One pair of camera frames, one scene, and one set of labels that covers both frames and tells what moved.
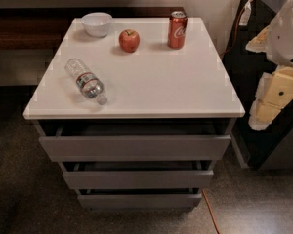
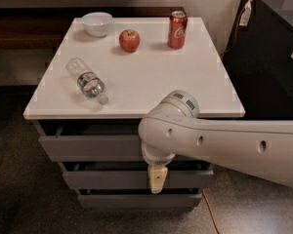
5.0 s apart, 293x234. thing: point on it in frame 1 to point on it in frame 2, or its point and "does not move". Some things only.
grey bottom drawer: [112, 200] does not move
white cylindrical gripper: [285, 41] to [157, 160]
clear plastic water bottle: [88, 83] does not move
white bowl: [96, 23] does not move
